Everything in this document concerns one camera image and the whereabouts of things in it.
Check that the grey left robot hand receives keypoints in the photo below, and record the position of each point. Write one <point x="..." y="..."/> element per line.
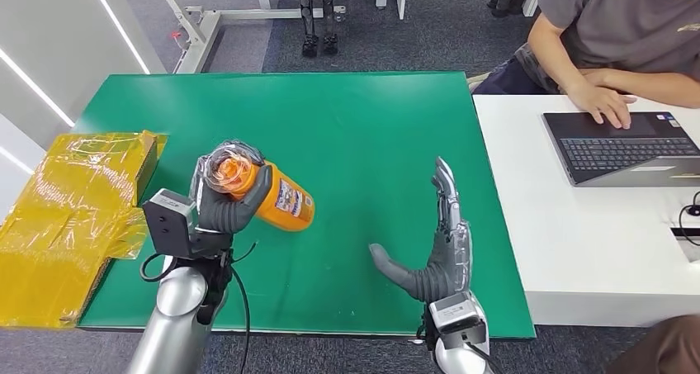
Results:
<point x="218" y="215"/>

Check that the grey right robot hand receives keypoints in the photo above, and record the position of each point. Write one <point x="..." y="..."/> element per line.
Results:
<point x="446" y="267"/>

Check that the orange plastic bottle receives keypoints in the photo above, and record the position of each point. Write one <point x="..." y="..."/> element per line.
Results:
<point x="284" y="202"/>

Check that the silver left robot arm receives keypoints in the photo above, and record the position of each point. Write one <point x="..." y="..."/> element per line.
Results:
<point x="169" y="317"/>

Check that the person's right forearm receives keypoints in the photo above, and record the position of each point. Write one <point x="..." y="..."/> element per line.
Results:
<point x="552" y="60"/>

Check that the person's left forearm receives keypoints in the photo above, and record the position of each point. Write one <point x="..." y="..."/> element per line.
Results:
<point x="656" y="87"/>

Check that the white desk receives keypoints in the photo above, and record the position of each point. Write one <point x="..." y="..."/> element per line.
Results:
<point x="590" y="240"/>

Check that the yellow taped cardboard box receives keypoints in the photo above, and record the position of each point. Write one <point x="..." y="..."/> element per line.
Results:
<point x="54" y="224"/>

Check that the dark grey laptop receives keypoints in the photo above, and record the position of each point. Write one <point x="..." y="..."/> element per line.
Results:
<point x="612" y="152"/>

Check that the black robot leg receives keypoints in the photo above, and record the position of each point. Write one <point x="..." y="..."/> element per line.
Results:
<point x="328" y="21"/>
<point x="308" y="21"/>

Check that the person's right hand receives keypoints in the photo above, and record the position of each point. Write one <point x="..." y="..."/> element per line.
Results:
<point x="599" y="102"/>

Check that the brown rounded object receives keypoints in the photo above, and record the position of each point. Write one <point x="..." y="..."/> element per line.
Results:
<point x="667" y="349"/>

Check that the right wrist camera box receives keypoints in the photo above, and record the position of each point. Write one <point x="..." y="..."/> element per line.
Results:
<point x="454" y="314"/>

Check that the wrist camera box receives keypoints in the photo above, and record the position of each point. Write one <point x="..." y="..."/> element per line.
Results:
<point x="454" y="314"/>
<point x="167" y="224"/>

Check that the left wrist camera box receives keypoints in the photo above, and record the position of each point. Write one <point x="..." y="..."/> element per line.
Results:
<point x="167" y="224"/>

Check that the white metal stand frame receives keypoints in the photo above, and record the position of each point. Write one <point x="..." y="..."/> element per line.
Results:
<point x="197" y="27"/>

